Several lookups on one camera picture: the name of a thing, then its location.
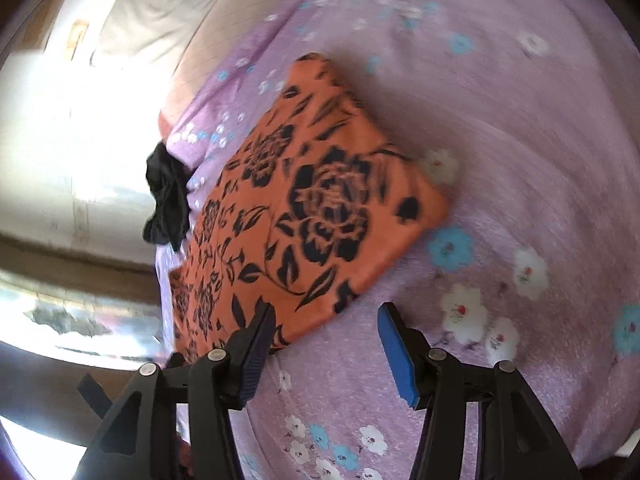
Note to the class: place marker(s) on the beige light switch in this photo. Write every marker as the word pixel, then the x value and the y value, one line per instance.
pixel 78 35

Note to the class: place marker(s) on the orange black floral blouse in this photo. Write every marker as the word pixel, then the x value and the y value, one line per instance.
pixel 310 195

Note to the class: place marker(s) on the wooden stained glass door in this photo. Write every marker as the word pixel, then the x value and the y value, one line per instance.
pixel 75 310

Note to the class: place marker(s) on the pink mattress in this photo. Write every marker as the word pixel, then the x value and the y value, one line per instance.
pixel 215 45

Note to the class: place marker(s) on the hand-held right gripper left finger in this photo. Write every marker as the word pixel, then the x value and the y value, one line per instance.
pixel 255 355

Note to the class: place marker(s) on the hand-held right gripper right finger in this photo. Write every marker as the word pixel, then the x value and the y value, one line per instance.
pixel 395 350

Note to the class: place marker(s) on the black crumpled cloth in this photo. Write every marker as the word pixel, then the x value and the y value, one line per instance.
pixel 167 195

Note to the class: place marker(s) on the purple floral bedsheet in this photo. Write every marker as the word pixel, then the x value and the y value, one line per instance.
pixel 500 110

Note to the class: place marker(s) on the grey pillow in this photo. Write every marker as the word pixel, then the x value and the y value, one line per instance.
pixel 150 10

